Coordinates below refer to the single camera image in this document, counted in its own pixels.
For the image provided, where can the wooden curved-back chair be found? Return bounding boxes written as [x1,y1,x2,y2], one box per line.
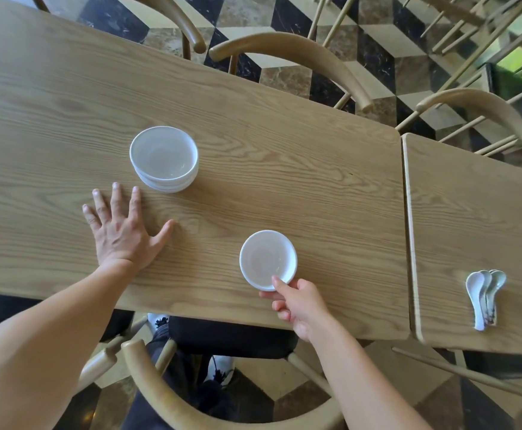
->
[0,314,150,397]
[30,0,208,61]
[395,76,522,158]
[391,346,522,404]
[208,32,375,113]
[120,338,348,430]

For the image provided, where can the person's white shoe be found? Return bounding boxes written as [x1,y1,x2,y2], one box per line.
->
[206,355,236,386]
[147,313,170,337]

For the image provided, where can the white ceramic soup spoon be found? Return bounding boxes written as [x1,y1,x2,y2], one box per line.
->
[465,271,487,332]
[486,269,507,327]
[479,270,496,328]

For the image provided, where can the person's right hand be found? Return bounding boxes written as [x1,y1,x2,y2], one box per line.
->
[259,276,333,343]

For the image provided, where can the person's left hand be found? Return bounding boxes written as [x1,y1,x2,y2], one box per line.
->
[82,182,175,274]

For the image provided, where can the white ceramic bowl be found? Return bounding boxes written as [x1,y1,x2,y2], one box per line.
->
[136,172,197,194]
[132,165,199,189]
[239,230,298,292]
[129,126,199,182]

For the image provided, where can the person's right forearm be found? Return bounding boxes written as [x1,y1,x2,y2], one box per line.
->
[308,317,433,430]

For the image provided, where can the person's dark trousers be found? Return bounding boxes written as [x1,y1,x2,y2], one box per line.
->
[121,322,276,430]

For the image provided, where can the black seat cushion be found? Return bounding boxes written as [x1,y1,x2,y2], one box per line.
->
[0,291,135,343]
[462,350,522,379]
[168,315,299,360]

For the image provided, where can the wooden spindle chair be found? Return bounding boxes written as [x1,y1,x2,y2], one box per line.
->
[308,0,522,95]

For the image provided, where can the person's left forearm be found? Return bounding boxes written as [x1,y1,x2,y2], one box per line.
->
[0,259,139,430]

